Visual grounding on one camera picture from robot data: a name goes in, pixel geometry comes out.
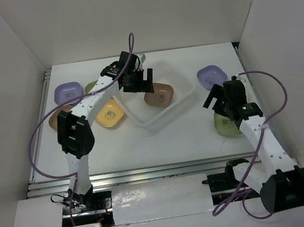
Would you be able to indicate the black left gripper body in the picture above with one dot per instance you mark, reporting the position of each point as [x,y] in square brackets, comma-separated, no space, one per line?
[134,69]

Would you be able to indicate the yellow panda plate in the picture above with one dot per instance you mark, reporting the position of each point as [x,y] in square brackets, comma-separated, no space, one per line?
[110,114]

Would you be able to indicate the white front cover panel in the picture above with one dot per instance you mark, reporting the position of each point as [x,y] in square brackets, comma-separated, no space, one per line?
[161,199]

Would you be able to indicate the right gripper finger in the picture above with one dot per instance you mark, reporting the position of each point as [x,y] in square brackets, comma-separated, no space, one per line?
[217,107]
[215,92]

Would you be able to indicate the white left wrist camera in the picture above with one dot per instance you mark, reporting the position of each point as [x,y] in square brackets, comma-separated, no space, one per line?
[141,58]

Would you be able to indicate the white perforated plastic bin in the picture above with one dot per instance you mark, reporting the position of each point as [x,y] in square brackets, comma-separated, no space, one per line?
[144,116]

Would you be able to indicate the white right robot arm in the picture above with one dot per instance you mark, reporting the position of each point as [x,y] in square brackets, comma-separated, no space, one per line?
[271,172]

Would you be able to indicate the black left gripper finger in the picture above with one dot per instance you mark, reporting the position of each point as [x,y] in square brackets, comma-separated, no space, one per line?
[133,82]
[147,85]

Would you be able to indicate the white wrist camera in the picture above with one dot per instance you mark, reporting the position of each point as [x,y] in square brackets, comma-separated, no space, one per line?
[141,58]
[238,77]

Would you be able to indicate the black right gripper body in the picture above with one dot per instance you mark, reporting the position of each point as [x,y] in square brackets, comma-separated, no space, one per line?
[226,103]

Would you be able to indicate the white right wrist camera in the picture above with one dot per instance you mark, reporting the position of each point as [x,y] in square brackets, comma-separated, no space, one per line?
[238,77]

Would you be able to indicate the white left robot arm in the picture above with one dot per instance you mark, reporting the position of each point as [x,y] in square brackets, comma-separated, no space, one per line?
[74,127]

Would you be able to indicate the purple panda plate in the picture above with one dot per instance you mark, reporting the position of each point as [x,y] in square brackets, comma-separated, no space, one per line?
[210,75]
[67,91]

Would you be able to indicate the brown panda plate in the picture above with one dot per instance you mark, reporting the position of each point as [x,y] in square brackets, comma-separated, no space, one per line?
[53,118]
[161,97]

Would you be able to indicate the green panda plate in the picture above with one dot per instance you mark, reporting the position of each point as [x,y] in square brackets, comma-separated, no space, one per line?
[90,86]
[225,126]

